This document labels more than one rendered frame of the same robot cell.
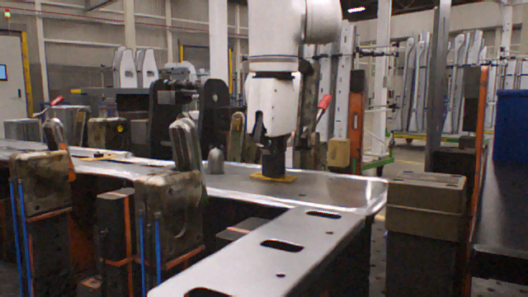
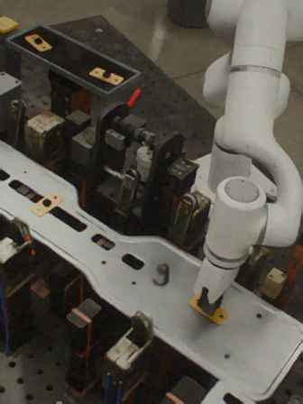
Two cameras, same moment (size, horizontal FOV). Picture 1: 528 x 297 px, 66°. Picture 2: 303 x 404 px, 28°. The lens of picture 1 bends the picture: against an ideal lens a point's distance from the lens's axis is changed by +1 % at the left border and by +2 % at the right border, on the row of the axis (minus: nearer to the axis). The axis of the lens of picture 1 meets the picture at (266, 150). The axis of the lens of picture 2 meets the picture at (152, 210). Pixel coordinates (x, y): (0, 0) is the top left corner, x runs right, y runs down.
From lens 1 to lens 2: 0.88 m
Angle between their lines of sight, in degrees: 36
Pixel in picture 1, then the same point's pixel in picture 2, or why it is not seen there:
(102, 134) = (41, 145)
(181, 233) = (133, 379)
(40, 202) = (13, 283)
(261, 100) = (209, 282)
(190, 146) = (146, 332)
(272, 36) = (229, 247)
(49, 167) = (19, 259)
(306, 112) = not seen: hidden behind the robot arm
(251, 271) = not seen: outside the picture
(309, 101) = not seen: hidden behind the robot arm
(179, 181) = (136, 360)
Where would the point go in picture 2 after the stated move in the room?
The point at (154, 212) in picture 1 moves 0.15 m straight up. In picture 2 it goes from (118, 379) to (123, 334)
